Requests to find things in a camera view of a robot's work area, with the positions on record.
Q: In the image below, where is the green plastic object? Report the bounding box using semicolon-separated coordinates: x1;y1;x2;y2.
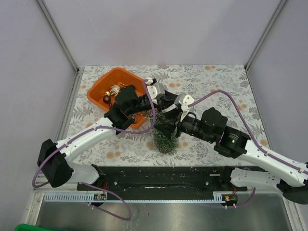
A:
14;224;52;231

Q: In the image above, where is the small green christmas tree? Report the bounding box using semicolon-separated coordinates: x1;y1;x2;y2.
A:
145;111;179;154

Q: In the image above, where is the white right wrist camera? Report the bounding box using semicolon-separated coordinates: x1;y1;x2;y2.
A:
162;93;195;121

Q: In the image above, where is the dark red ball ornament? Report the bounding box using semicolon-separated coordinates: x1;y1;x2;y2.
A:
103;95;111;104

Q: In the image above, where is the floral patterned table mat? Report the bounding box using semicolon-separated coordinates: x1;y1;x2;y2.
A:
67;64;268;166

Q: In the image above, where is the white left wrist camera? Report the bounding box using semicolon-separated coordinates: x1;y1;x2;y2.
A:
145;78;165;101

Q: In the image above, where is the silver gold striped ball ornament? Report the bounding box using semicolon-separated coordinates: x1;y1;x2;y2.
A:
109;84;121;97

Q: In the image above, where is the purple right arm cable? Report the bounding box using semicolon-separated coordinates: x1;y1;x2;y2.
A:
189;90;308;210

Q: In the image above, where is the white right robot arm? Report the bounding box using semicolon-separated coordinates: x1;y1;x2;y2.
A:
155;107;308;205

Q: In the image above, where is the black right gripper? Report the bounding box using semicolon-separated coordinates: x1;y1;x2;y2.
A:
154;106;215;143

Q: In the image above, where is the white slotted cable duct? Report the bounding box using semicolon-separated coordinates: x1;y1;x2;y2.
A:
44;192;225;204

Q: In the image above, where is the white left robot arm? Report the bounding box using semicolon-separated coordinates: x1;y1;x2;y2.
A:
32;83;181;190

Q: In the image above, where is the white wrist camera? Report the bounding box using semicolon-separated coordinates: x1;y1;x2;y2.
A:
162;93;195;121
145;78;165;101

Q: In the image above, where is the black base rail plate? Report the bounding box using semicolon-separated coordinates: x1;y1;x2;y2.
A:
90;165;247;192

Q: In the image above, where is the orange plastic bin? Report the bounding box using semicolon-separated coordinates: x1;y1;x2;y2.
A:
87;67;156;130

